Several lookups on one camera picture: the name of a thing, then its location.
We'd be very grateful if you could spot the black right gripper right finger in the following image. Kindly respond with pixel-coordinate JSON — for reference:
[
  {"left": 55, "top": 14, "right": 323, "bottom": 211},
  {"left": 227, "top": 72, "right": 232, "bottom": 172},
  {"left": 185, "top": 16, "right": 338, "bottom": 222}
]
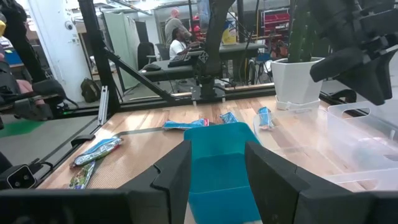
[{"left": 244, "top": 141, "right": 398, "bottom": 224}]

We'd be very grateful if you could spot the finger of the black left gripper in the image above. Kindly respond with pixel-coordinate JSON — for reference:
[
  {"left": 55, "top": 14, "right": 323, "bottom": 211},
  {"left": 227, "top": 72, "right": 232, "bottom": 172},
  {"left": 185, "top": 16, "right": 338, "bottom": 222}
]
[
  {"left": 337, "top": 45, "right": 398, "bottom": 106},
  {"left": 309, "top": 47, "right": 370, "bottom": 83}
]

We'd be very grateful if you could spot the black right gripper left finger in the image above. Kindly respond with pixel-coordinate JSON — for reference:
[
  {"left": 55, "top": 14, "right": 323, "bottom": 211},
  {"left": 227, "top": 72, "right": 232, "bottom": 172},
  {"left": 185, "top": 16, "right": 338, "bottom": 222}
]
[{"left": 0, "top": 139, "right": 192, "bottom": 224}]

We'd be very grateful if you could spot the blue granola bar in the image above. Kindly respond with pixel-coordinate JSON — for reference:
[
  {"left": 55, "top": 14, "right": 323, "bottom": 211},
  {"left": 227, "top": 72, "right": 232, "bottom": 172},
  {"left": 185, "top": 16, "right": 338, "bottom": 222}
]
[
  {"left": 219, "top": 111, "right": 239, "bottom": 124},
  {"left": 257, "top": 106, "right": 277, "bottom": 131},
  {"left": 73, "top": 136, "right": 123, "bottom": 167},
  {"left": 163, "top": 118, "right": 210, "bottom": 130}
]

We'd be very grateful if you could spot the multicolour granola bar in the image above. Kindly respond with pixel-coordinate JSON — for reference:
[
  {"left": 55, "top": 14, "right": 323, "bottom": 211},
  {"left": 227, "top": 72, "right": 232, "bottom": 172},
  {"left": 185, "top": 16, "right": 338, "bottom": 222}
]
[{"left": 68, "top": 160, "right": 96, "bottom": 190}]

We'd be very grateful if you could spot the white plant pot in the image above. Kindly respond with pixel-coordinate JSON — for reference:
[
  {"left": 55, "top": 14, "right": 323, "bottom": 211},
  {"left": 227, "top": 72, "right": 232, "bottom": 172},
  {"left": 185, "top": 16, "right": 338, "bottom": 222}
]
[{"left": 270, "top": 57, "right": 326, "bottom": 105}]

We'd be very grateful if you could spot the green cactus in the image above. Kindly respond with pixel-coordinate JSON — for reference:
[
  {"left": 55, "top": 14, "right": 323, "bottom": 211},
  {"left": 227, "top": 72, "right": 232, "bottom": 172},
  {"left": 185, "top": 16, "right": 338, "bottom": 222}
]
[{"left": 287, "top": 0, "right": 326, "bottom": 63}]

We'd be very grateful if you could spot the white pot saucer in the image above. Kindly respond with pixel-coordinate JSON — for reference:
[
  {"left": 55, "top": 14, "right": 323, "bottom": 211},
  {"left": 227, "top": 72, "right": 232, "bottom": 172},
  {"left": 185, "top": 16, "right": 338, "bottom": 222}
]
[{"left": 275, "top": 95, "right": 322, "bottom": 111}]

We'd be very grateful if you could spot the teal plastic bin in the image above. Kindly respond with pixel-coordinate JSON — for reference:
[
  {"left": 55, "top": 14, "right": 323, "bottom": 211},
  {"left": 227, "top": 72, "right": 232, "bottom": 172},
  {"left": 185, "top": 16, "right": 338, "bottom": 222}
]
[{"left": 183, "top": 121, "right": 262, "bottom": 224}]

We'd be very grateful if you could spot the red storage shelf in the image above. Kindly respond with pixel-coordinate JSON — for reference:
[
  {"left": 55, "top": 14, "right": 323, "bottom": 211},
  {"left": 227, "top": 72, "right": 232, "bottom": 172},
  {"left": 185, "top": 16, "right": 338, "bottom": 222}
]
[{"left": 260, "top": 7, "right": 292, "bottom": 41}]

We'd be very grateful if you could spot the silver aluminium extrusion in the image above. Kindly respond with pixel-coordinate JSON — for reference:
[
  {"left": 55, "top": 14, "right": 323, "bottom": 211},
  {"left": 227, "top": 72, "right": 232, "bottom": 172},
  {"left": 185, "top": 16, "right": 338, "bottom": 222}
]
[{"left": 97, "top": 85, "right": 109, "bottom": 127}]

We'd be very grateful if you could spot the yellow and blue bag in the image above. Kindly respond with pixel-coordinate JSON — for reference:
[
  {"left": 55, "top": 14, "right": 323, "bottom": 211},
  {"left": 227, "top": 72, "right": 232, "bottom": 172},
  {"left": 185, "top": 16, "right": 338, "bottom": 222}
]
[{"left": 221, "top": 20, "right": 238, "bottom": 46}]

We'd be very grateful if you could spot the dark backpack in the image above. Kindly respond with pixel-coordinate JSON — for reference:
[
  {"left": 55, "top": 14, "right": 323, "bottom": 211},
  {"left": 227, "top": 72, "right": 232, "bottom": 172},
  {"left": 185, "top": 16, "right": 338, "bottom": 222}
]
[{"left": 80, "top": 77, "right": 103, "bottom": 103}]

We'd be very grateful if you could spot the black computer mouse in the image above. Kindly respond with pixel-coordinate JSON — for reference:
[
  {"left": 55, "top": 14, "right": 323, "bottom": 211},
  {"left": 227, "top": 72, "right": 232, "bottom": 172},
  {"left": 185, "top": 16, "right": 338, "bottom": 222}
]
[{"left": 142, "top": 63, "right": 162, "bottom": 72}]

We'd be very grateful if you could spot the black keyboard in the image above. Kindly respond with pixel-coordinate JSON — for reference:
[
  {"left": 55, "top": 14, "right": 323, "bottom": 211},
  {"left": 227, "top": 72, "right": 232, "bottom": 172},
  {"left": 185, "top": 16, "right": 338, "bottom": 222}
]
[{"left": 167, "top": 53, "right": 192, "bottom": 68}]

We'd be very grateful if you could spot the black office chair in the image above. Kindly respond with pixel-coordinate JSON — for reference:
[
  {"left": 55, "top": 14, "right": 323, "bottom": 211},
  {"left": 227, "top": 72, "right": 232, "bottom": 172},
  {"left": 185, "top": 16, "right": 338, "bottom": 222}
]
[{"left": 137, "top": 42, "right": 157, "bottom": 70}]

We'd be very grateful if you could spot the person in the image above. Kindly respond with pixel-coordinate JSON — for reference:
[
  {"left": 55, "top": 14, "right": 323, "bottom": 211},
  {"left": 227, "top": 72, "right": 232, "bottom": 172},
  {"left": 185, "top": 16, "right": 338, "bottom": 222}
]
[
  {"left": 164, "top": 7, "right": 192, "bottom": 47},
  {"left": 15, "top": 79, "right": 46, "bottom": 106},
  {"left": 169, "top": 27, "right": 200, "bottom": 60}
]

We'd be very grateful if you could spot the pale green partition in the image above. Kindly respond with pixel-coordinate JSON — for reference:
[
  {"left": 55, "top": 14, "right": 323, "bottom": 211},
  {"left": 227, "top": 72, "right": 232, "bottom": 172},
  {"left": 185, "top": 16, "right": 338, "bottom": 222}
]
[{"left": 102, "top": 11, "right": 141, "bottom": 90}]

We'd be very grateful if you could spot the blue storage bin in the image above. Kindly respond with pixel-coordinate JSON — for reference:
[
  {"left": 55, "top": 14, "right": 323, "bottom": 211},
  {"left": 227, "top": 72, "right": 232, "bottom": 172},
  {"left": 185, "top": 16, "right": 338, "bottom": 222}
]
[{"left": 4, "top": 49, "right": 24, "bottom": 66}]

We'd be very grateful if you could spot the black bracket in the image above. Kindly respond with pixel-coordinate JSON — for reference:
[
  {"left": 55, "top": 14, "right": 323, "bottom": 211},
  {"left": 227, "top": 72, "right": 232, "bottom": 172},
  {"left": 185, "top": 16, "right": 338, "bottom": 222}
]
[{"left": 70, "top": 133, "right": 96, "bottom": 148}]

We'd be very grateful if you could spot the black table-level camera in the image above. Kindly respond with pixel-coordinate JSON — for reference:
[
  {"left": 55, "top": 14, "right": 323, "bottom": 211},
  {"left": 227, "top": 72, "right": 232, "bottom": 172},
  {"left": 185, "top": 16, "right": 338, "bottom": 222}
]
[{"left": 0, "top": 163, "right": 43, "bottom": 190}]

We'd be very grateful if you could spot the black aluminium table frame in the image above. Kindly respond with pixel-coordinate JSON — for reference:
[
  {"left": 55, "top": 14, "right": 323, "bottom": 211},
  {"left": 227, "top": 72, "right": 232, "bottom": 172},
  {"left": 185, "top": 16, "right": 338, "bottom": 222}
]
[{"left": 37, "top": 0, "right": 358, "bottom": 189}]

